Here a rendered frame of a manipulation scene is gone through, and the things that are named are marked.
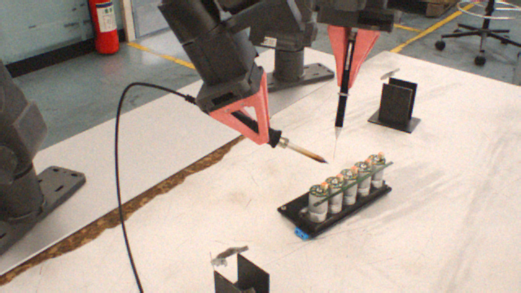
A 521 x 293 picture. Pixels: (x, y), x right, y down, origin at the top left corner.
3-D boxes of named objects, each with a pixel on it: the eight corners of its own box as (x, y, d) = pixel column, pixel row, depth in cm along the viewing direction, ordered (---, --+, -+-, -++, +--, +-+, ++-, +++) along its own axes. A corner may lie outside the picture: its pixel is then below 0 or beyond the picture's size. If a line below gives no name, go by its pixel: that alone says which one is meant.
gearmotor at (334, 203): (318, 211, 66) (321, 180, 63) (331, 203, 67) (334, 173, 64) (331, 220, 64) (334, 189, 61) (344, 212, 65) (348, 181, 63)
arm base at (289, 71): (339, 42, 102) (321, 32, 107) (253, 59, 94) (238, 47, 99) (336, 77, 106) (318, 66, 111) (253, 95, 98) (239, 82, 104)
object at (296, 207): (313, 242, 62) (313, 236, 62) (276, 214, 67) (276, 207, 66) (391, 194, 71) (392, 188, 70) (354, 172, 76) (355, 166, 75)
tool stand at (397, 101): (389, 130, 94) (364, 80, 92) (436, 115, 87) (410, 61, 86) (378, 143, 90) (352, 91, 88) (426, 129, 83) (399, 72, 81)
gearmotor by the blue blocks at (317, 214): (303, 220, 64) (305, 189, 62) (317, 212, 66) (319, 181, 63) (317, 229, 63) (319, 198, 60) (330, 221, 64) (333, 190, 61)
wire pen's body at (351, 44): (346, 126, 63) (360, 41, 60) (343, 129, 61) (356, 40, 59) (334, 124, 63) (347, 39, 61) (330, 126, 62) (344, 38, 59)
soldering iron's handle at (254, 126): (274, 142, 63) (184, 100, 61) (283, 127, 62) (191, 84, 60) (273, 152, 61) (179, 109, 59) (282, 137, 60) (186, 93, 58)
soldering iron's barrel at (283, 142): (320, 162, 63) (276, 141, 62) (326, 153, 63) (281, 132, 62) (320, 168, 62) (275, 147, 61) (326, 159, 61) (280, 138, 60)
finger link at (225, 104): (291, 114, 64) (257, 53, 60) (287, 143, 58) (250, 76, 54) (245, 133, 66) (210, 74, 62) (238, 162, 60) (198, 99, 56)
